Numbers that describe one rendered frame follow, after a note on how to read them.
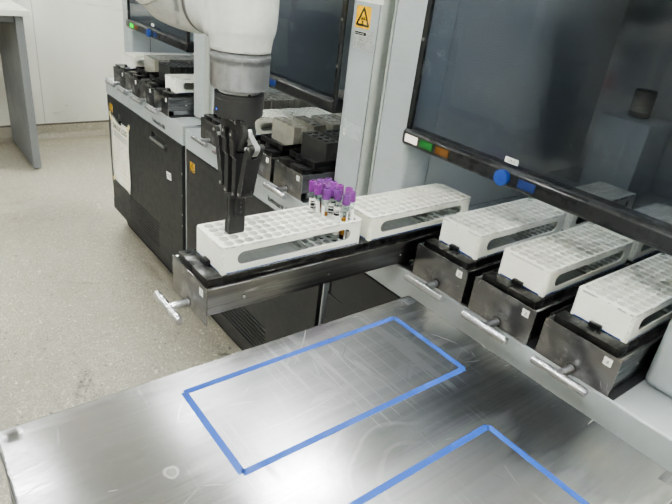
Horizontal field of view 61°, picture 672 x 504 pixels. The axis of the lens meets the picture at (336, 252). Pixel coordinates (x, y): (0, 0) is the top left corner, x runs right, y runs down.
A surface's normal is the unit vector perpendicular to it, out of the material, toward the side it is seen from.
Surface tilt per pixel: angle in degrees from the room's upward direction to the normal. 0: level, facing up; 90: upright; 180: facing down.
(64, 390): 0
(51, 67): 90
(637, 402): 0
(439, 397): 0
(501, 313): 90
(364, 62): 90
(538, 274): 90
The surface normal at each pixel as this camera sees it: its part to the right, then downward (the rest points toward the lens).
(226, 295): 0.60, 0.42
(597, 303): -0.79, 0.19
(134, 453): 0.11, -0.89
